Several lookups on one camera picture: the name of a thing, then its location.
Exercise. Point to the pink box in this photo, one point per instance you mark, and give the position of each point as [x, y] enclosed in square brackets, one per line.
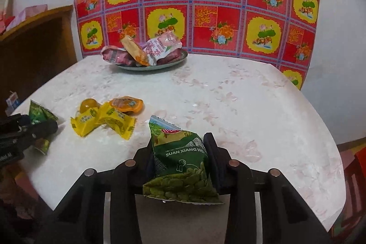
[28, 14]

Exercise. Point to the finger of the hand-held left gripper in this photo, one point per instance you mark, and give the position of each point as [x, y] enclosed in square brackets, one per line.
[43, 129]
[17, 121]

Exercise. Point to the pink snack packet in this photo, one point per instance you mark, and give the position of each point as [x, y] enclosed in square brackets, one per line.
[163, 46]

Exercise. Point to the red floral printed wall cloth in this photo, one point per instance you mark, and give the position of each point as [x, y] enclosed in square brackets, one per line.
[217, 18]

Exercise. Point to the blue patterned plate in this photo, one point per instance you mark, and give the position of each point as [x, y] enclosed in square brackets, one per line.
[160, 66]

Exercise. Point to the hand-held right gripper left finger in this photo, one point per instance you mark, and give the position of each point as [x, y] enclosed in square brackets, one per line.
[143, 158]

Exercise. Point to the orange snack packet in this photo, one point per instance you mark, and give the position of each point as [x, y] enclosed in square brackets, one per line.
[134, 51]

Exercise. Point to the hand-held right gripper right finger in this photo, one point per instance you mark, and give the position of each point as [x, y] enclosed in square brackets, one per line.
[211, 152]

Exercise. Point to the red chair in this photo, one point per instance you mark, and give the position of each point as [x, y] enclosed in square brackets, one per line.
[357, 175]

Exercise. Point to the orange jelly cup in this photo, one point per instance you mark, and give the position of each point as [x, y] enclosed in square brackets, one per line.
[87, 105]
[125, 104]

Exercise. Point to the small blue white carton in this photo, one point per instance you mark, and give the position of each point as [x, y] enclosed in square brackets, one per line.
[13, 99]

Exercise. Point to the green pea snack packet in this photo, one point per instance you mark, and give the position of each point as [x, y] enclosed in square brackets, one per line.
[177, 169]
[38, 115]

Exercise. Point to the brown wooden cabinet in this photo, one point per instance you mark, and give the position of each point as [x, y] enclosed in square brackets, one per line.
[34, 61]

